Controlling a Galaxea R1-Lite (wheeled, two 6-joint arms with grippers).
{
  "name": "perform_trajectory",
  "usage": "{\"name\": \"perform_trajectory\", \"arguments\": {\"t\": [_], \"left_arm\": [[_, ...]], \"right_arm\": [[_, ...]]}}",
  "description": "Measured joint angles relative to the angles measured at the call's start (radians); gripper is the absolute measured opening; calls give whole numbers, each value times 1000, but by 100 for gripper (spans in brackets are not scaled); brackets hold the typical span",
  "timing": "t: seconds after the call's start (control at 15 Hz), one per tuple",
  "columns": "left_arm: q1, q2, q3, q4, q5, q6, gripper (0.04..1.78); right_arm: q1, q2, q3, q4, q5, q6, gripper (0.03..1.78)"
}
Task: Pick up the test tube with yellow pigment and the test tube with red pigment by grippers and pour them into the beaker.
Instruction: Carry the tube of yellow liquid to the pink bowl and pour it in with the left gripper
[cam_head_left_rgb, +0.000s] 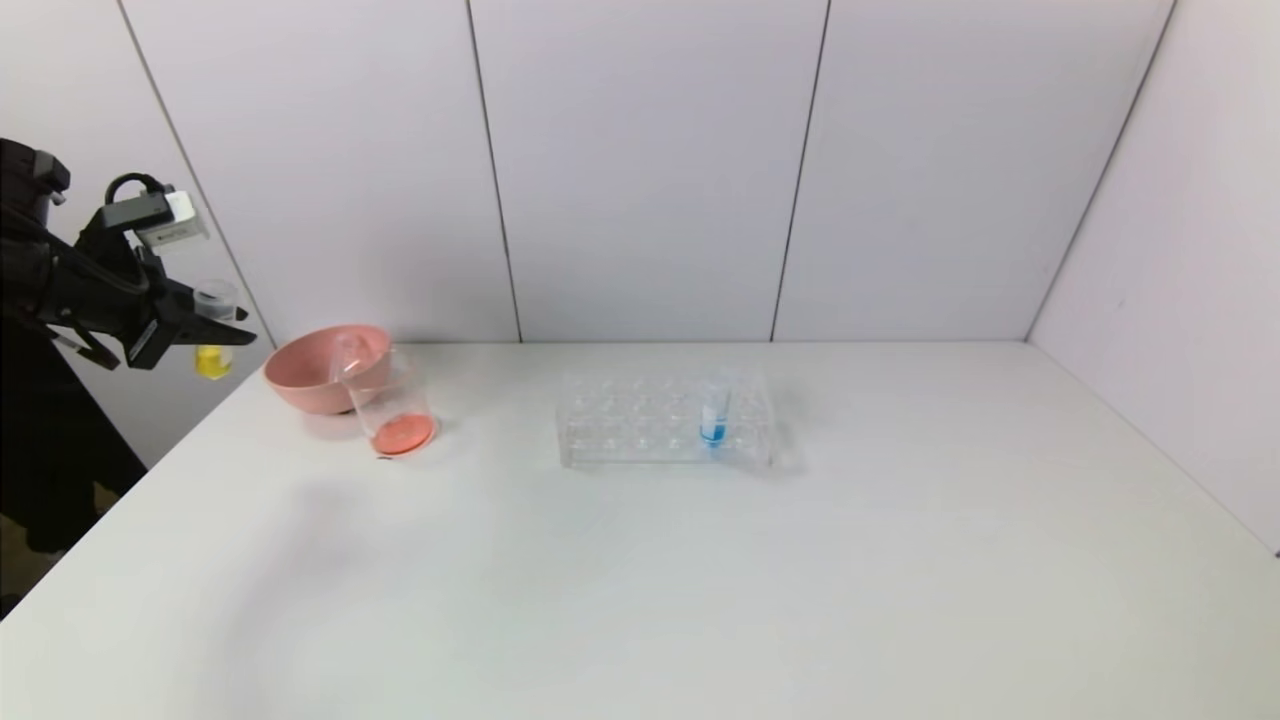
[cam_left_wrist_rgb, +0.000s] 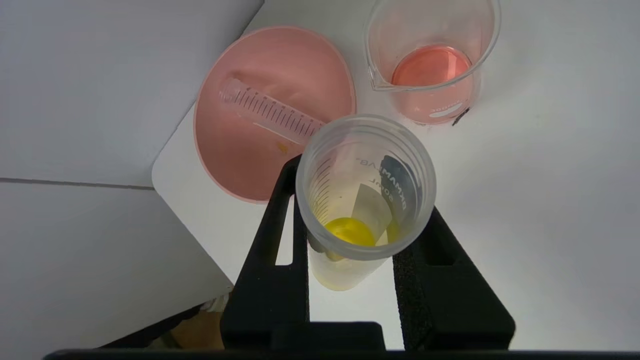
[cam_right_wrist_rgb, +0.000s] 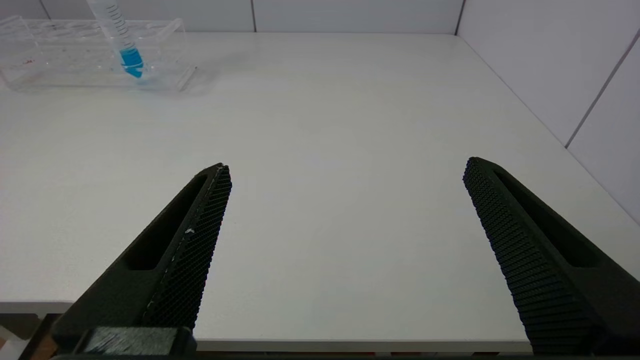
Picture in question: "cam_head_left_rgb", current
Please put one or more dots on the test tube with red pigment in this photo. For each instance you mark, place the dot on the test tube with red pigment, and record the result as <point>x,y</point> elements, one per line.
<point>350,355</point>

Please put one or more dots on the clear glass beaker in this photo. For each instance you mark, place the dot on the clear glass beaker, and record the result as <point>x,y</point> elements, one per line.
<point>405,432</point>

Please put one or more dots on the test tube with yellow pigment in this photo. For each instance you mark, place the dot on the test tube with yellow pigment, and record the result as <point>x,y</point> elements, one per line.
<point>213,345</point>

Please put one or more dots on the pink bowl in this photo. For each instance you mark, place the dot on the pink bowl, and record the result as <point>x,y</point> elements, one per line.
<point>310,380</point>

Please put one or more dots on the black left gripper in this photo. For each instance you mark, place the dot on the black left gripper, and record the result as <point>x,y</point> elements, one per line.
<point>152,330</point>

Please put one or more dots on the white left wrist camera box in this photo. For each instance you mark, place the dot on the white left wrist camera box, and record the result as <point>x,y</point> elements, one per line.
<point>165,222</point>

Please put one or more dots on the test tube with blue pigment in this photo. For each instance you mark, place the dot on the test tube with blue pigment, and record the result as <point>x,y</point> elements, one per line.
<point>712,432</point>

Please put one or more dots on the clear acrylic test tube rack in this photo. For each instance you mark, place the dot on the clear acrylic test tube rack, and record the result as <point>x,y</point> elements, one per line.
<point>640,430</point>

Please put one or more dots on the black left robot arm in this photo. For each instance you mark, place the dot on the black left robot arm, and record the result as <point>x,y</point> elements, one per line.
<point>30,250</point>

